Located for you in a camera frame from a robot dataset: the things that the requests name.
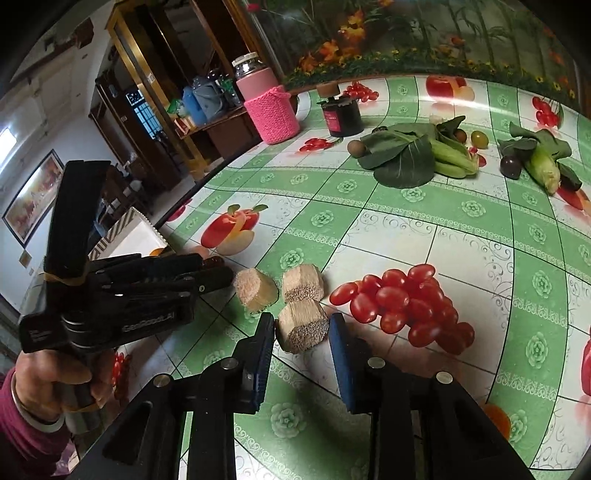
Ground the silver bracelet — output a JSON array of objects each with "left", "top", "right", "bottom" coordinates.
[{"left": 11, "top": 373, "right": 65, "bottom": 432}]

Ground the grey-blue jug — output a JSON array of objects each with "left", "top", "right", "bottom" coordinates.
[{"left": 194, "top": 76, "right": 232, "bottom": 121}]

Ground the framed wall picture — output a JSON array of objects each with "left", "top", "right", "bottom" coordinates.
[{"left": 2, "top": 148, "right": 65, "bottom": 245}]

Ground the person's left hand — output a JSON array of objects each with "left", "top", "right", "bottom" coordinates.
[{"left": 13, "top": 348, "right": 117, "bottom": 416}]

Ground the zigzag patterned box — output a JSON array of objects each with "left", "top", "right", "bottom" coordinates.
[{"left": 88, "top": 207, "right": 169, "bottom": 261}]

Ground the flower wall poster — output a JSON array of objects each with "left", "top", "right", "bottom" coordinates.
[{"left": 240, "top": 0, "right": 578, "bottom": 93}]

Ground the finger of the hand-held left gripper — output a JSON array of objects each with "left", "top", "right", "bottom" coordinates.
[
  {"left": 88, "top": 253, "right": 207, "bottom": 278},
  {"left": 99, "top": 265, "right": 235, "bottom": 302}
]

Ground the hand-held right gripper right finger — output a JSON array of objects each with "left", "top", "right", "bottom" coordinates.
[{"left": 329, "top": 312, "right": 535, "bottom": 480}]

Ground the pink knit covered jar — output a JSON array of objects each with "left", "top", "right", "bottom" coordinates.
[{"left": 232, "top": 52, "right": 301, "bottom": 144}]

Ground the pinkish round pastry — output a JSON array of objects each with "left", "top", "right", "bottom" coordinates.
[{"left": 235, "top": 268, "right": 279, "bottom": 313}]

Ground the blue plastic bottle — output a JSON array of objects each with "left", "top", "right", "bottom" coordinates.
[{"left": 182, "top": 85, "right": 206, "bottom": 125}]

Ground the wooden cabinet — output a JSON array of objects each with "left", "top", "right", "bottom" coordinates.
[{"left": 90, "top": 0, "right": 278, "bottom": 185}]

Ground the corn cob with husk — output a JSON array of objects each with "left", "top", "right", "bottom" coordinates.
[{"left": 498, "top": 122, "right": 573, "bottom": 195}]

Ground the green bok choy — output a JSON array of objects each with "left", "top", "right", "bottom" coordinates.
[{"left": 358, "top": 115, "right": 483, "bottom": 189}]

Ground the person's left forearm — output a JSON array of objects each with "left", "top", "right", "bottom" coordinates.
[{"left": 0, "top": 369, "right": 77, "bottom": 480}]

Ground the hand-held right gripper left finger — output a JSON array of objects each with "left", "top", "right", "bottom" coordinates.
[{"left": 79, "top": 313, "right": 276, "bottom": 480}]

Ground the dark jar with cork lid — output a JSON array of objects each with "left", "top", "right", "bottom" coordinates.
[{"left": 316, "top": 83, "right": 365, "bottom": 138}]

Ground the green printed tablecloth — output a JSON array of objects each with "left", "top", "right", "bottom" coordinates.
[{"left": 111, "top": 76, "right": 591, "bottom": 480}]

